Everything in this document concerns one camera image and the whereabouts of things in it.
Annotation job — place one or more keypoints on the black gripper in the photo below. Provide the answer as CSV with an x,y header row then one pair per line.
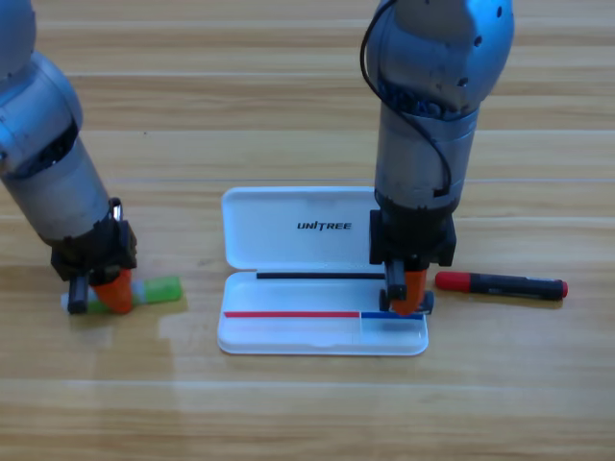
x,y
96,249
413,235

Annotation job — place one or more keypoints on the green white highlighter pen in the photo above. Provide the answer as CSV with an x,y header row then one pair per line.
x,y
163,289

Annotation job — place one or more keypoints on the small black eraser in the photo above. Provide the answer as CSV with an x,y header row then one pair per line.
x,y
429,303

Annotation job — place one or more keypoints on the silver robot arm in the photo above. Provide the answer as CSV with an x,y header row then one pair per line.
x,y
408,163
53,182

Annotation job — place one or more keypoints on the white Unitree pencil case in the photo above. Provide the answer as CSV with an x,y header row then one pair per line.
x,y
288,240

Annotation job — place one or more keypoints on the black marker with red cap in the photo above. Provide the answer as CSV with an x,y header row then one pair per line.
x,y
504,285

